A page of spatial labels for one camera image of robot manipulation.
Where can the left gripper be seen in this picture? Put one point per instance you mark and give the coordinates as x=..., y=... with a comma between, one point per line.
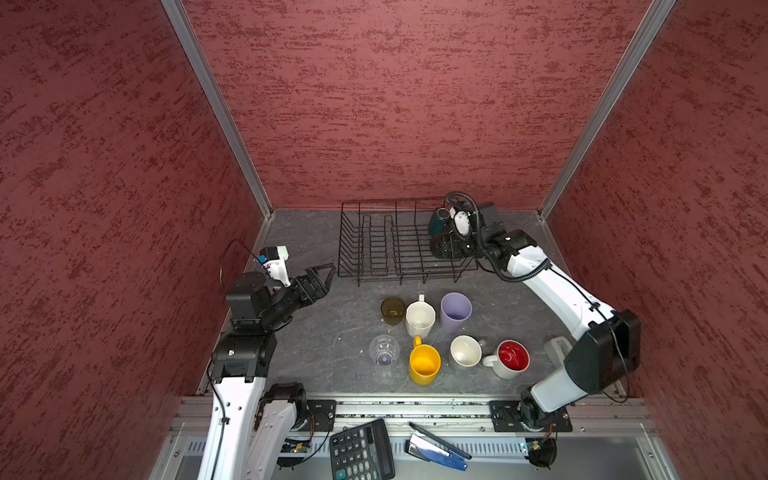
x=320, y=289

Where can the dark green ceramic mug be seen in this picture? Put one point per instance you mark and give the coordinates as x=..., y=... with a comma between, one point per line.
x=440, y=222

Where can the clear glass cup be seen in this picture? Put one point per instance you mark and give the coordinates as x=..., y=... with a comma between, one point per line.
x=384, y=350

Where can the black mug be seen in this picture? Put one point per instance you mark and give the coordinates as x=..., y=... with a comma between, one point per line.
x=451, y=247

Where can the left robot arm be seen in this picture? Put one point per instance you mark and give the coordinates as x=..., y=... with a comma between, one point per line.
x=250, y=419

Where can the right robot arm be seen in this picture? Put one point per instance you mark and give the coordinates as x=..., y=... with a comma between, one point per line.
x=607, y=341

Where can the lilac plastic cup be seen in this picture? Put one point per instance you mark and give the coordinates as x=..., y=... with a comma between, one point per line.
x=455, y=310

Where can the olive green glass cup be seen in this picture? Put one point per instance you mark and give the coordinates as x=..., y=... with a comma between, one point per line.
x=392, y=310

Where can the white ceramic mug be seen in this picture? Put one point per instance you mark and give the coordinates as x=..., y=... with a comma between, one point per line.
x=420, y=318

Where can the cream white mug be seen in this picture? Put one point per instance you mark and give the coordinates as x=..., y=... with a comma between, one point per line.
x=466, y=352

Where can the white mug red inside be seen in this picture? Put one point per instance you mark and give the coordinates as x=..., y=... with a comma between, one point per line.
x=511, y=359

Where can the yellow mug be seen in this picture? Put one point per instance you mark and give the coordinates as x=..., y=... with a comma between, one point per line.
x=424, y=362

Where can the left circuit board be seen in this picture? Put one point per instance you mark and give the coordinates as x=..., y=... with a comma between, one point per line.
x=296, y=447

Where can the circuit board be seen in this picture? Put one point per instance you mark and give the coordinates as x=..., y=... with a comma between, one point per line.
x=540, y=449
x=296, y=447

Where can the black calculator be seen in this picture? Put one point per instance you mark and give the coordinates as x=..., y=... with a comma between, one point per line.
x=362, y=452

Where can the blue black stapler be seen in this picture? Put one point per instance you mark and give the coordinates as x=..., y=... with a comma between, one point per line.
x=429, y=447

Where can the right circuit board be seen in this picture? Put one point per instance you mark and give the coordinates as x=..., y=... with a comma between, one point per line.
x=540, y=449

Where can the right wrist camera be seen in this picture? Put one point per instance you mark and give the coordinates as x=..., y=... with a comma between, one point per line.
x=462, y=222

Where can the black wire dish rack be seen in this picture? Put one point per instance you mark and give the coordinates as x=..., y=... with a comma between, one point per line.
x=388, y=240

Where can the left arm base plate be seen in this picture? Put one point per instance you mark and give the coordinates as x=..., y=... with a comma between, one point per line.
x=316, y=415

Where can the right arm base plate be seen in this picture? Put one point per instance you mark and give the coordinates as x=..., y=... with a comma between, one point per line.
x=524, y=417

